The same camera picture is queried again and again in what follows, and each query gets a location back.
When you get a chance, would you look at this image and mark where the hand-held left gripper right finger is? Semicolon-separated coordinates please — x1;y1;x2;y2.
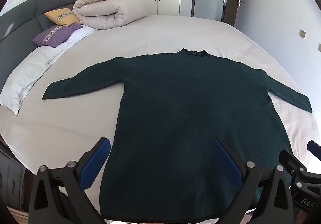
213;138;295;224

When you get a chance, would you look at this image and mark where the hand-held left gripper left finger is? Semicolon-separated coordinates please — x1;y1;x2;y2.
29;137;112;224

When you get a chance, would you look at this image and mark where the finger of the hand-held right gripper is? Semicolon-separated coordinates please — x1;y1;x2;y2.
279;149;308;182
307;140;321;160

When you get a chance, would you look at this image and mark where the dark green sweater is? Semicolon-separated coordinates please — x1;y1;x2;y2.
42;48;313;222

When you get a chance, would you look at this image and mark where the grey nightstand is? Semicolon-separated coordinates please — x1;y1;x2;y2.
0;147;27;211

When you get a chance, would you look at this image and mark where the white pillow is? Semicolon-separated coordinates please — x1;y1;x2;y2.
0;26;99;116

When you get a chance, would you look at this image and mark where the purple patterned pillow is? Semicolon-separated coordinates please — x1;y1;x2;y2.
32;24;84;47

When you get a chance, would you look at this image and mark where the bed with white sheet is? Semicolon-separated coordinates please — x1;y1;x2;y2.
0;14;319;222

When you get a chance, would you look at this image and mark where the yellow patterned pillow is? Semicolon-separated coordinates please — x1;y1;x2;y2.
44;8;81;27

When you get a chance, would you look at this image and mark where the folded beige duvet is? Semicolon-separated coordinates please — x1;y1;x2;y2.
73;0;148;30

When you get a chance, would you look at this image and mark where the grey upholstered headboard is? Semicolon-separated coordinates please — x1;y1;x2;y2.
0;0;87;94

